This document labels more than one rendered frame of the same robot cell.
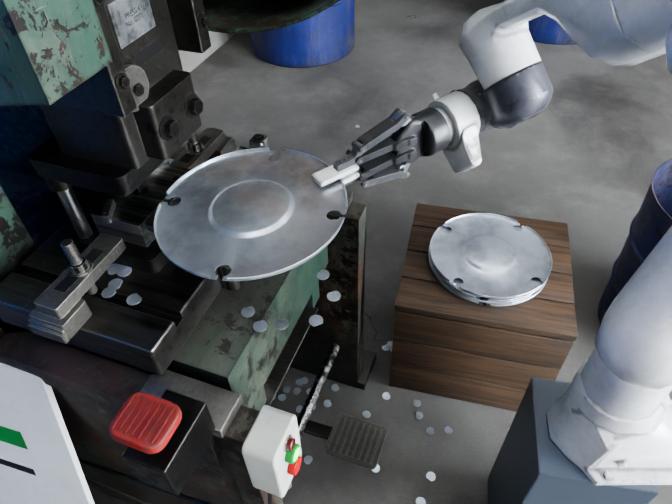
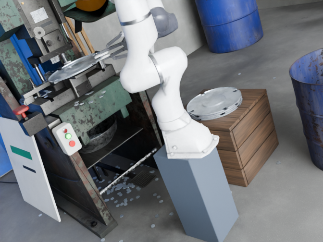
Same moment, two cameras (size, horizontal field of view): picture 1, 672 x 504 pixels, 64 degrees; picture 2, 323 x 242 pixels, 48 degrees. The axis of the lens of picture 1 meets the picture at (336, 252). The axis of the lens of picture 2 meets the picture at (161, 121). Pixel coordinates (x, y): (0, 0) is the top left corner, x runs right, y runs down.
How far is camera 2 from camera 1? 1.28 m
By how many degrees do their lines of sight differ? 35
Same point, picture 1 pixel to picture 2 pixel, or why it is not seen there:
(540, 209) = not seen: hidden behind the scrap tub
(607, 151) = not seen: outside the picture
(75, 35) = (12, 17)
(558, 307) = (230, 119)
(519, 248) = (228, 98)
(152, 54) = (47, 24)
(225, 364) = (61, 113)
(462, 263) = (199, 105)
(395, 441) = not seen: hidden behind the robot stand
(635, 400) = (156, 110)
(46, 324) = (22, 100)
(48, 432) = (33, 150)
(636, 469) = (184, 152)
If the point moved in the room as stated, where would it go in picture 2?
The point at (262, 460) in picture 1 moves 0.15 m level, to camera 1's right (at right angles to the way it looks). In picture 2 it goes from (55, 132) to (80, 130)
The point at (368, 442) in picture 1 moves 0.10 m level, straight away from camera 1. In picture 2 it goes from (146, 179) to (156, 167)
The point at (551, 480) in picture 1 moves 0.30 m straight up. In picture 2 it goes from (158, 160) to (130, 94)
